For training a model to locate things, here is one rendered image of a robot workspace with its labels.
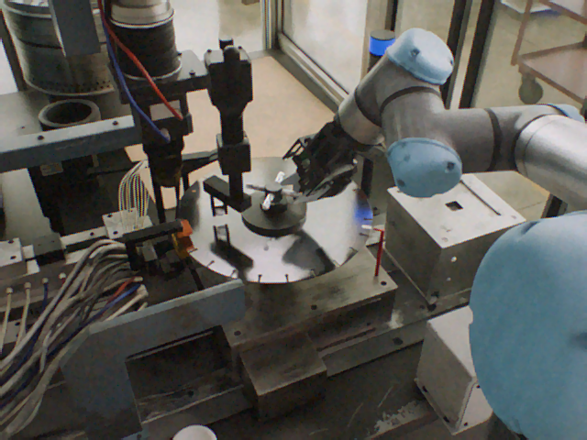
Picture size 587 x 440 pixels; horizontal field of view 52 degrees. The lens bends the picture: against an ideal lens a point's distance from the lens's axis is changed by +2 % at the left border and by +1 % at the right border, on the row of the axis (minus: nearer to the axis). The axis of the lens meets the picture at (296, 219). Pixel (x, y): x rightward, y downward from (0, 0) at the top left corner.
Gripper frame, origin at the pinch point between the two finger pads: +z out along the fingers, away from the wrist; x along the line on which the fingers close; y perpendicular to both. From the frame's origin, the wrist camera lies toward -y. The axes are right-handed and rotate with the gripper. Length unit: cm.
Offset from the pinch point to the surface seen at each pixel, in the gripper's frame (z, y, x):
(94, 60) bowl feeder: 35, 1, -58
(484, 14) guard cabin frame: -23.6, -38.4, -12.1
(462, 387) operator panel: -7.1, -0.4, 37.5
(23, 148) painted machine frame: 16.8, 30.7, -28.5
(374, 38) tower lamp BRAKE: -13.9, -21.2, -17.6
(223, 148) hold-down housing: -8.7, 15.5, -7.4
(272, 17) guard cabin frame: 46, -71, -74
